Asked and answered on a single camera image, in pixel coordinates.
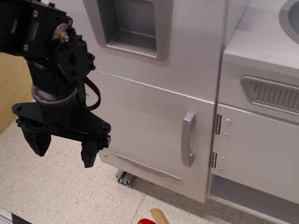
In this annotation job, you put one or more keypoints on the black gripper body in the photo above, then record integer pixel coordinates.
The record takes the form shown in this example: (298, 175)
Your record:
(72, 119)

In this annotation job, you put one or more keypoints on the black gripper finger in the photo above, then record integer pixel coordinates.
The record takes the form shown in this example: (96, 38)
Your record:
(90, 149)
(37, 138)

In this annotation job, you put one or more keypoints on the white fridge door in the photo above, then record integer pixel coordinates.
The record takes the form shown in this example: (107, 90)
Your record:
(146, 124)

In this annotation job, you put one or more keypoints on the silver fridge door handle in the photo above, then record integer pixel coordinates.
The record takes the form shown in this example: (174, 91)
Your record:
(188, 123)

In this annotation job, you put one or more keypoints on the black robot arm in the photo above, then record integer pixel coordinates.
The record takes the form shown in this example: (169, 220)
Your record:
(59, 63)

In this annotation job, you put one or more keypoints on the silver door emblem trim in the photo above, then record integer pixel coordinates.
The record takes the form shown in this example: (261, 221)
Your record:
(148, 168)

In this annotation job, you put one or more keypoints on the wooden panel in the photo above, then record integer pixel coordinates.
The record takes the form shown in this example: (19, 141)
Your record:
(15, 81)

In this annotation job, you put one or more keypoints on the wooden spatula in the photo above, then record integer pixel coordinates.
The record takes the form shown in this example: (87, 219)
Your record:
(159, 216)

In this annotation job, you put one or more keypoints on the silver ice dispenser recess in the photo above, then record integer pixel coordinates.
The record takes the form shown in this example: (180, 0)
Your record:
(140, 27)

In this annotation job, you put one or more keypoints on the lower brass hinge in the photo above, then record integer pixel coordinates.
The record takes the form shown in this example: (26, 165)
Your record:
(214, 159)

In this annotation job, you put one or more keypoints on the brass hinge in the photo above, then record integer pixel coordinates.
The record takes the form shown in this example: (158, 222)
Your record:
(218, 124)
(214, 159)

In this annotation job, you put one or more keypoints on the white toy kitchen unit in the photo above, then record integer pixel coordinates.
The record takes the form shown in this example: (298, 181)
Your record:
(213, 43)

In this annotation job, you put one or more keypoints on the upper brass hinge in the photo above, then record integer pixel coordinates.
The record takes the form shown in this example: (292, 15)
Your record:
(218, 124)

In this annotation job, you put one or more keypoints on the white oven door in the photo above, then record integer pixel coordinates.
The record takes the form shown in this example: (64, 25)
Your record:
(258, 152)

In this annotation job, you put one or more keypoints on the silver vent grille panel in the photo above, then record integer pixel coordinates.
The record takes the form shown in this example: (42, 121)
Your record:
(271, 94)

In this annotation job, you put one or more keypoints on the silver sink basin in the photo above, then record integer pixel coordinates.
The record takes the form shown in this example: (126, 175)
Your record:
(289, 19)

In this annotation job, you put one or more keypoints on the aluminium extrusion rail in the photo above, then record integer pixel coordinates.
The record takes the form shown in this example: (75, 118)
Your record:
(125, 178)

